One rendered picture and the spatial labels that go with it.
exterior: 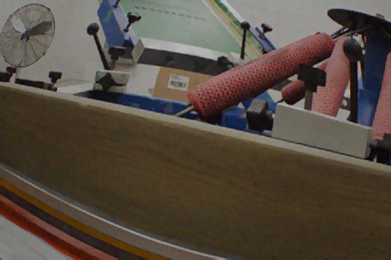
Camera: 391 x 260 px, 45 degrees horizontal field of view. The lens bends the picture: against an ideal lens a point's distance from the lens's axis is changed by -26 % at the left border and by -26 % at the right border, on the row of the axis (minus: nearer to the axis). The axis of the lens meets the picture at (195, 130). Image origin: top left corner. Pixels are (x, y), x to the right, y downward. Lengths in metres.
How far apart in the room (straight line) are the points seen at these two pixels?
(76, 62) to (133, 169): 5.41
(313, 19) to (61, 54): 2.76
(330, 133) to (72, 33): 5.37
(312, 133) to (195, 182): 0.29
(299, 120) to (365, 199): 0.32
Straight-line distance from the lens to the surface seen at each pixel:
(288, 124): 0.60
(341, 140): 0.58
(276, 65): 1.00
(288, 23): 4.73
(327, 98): 0.82
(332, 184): 0.29
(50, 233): 0.40
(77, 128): 0.36
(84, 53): 5.68
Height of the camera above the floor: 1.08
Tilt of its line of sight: 4 degrees down
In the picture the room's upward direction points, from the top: 11 degrees clockwise
